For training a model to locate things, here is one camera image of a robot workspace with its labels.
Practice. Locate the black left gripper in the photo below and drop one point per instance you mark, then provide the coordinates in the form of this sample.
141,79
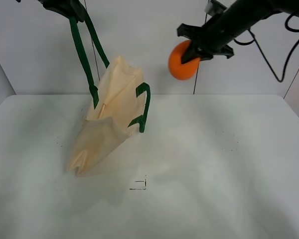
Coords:
67,8

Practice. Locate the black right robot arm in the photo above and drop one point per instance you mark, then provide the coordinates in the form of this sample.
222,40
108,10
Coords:
227,23

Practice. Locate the white linen bag green handles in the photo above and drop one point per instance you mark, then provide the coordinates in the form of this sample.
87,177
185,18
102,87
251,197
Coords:
119,106

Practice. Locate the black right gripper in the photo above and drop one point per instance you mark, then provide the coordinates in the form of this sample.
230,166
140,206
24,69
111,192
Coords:
206,41

